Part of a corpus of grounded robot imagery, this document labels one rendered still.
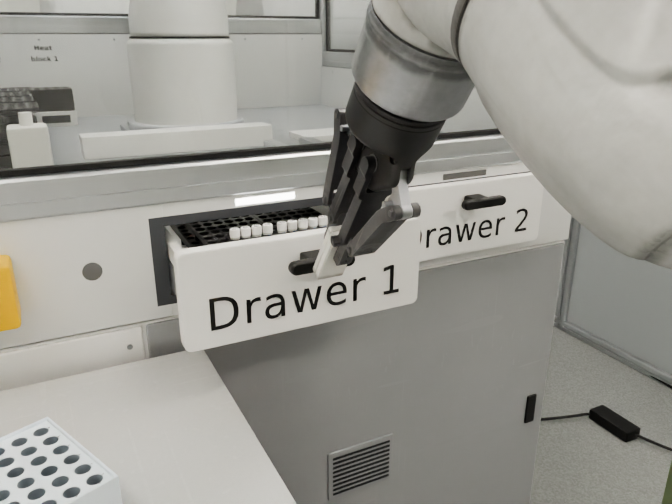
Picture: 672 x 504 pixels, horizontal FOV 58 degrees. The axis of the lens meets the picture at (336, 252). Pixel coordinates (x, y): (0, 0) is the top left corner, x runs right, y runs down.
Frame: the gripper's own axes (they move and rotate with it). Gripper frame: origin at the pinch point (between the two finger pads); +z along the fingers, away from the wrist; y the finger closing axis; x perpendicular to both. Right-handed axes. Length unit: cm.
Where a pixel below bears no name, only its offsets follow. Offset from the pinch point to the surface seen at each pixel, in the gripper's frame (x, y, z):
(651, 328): -158, 13, 102
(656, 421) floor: -135, -15, 103
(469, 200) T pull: -28.7, 11.3, 9.9
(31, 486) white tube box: 29.7, -11.9, 7.9
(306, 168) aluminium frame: -5.9, 18.9, 8.2
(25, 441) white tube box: 30.1, -6.3, 12.3
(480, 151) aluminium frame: -34.4, 18.8, 8.3
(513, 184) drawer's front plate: -39.5, 14.1, 11.3
